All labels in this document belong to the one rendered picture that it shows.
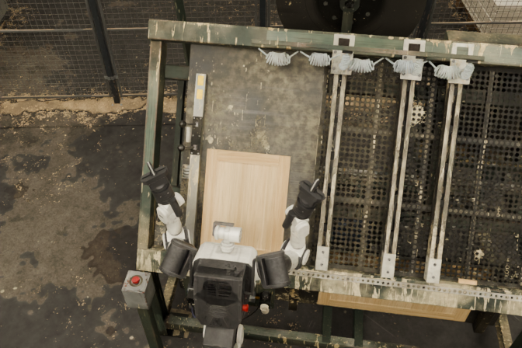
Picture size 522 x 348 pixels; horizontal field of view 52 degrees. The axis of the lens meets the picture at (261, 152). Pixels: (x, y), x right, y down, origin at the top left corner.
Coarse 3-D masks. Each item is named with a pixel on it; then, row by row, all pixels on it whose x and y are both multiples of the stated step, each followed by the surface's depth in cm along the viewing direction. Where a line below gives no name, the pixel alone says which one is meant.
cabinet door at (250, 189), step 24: (216, 168) 277; (240, 168) 276; (264, 168) 275; (288, 168) 273; (216, 192) 279; (240, 192) 278; (264, 192) 276; (216, 216) 280; (240, 216) 279; (264, 216) 277; (216, 240) 281; (264, 240) 278
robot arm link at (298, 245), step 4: (292, 236) 244; (288, 240) 255; (292, 240) 246; (296, 240) 244; (300, 240) 244; (304, 240) 248; (284, 244) 253; (288, 244) 253; (292, 244) 248; (296, 244) 247; (300, 244) 247; (304, 244) 251; (284, 248) 252; (288, 248) 252; (292, 248) 251; (296, 248) 249; (300, 248) 249; (304, 248) 251; (300, 252) 250; (300, 256) 249
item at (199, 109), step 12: (204, 84) 272; (204, 96) 274; (204, 108) 277; (192, 156) 276; (192, 168) 277; (192, 180) 277; (192, 192) 278; (192, 204) 278; (192, 216) 279; (192, 228) 279; (192, 240) 280
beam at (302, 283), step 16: (144, 256) 282; (160, 256) 282; (160, 272) 282; (288, 272) 275; (336, 272) 273; (352, 272) 274; (368, 272) 276; (304, 288) 275; (320, 288) 274; (336, 288) 273; (352, 288) 272; (368, 288) 272; (384, 288) 271; (400, 288) 270; (464, 288) 267; (480, 288) 266; (496, 288) 267; (432, 304) 269; (448, 304) 268; (464, 304) 267; (480, 304) 266; (496, 304) 266; (512, 304) 265
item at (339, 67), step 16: (336, 64) 258; (336, 80) 262; (336, 96) 266; (336, 112) 267; (336, 128) 266; (336, 144) 265; (336, 160) 265; (320, 224) 269; (320, 240) 270; (320, 256) 270
